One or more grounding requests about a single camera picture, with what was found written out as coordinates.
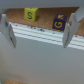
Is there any yellow block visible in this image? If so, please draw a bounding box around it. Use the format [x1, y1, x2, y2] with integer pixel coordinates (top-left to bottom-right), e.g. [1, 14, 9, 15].
[23, 7, 40, 22]

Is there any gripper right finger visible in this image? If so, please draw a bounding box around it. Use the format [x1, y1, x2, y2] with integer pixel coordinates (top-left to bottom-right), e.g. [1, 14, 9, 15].
[61, 7, 84, 49]

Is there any purple block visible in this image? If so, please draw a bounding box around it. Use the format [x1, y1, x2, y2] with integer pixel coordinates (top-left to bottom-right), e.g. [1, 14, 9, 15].
[52, 13, 69, 32]

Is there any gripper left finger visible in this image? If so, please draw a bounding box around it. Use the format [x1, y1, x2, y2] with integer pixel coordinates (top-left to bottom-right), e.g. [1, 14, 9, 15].
[0, 13, 17, 49]

